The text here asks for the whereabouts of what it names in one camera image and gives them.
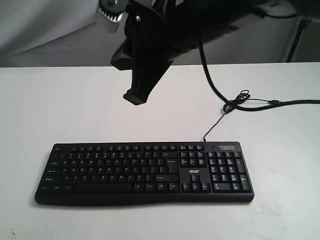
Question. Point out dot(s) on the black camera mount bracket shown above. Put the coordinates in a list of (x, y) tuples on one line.
[(109, 14)]

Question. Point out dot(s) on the grey backdrop cloth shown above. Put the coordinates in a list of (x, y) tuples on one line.
[(64, 33)]

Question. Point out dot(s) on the black tripod stand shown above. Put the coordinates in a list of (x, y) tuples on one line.
[(302, 26)]

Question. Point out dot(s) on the black acer keyboard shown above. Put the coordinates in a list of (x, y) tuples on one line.
[(138, 173)]

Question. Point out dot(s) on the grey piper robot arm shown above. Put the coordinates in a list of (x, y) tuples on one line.
[(222, 17)]

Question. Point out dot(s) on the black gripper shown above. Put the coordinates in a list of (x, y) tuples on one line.
[(156, 31)]

